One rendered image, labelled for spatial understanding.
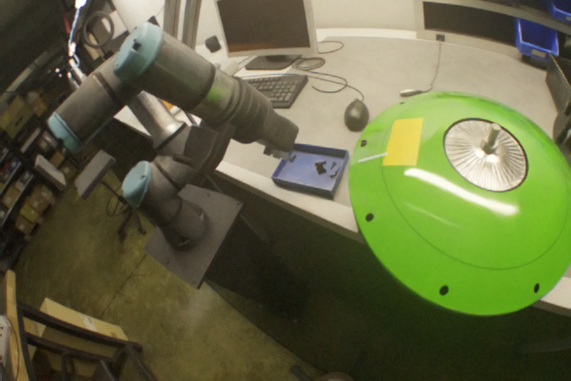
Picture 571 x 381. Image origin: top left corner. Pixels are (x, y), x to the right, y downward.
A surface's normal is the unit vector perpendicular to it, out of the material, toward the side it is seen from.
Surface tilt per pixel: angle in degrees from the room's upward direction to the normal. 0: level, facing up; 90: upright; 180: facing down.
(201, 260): 0
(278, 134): 72
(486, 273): 23
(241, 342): 0
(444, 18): 90
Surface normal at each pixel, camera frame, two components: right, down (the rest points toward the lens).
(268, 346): -0.30, -0.65
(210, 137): -0.53, -0.25
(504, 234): -0.36, -0.44
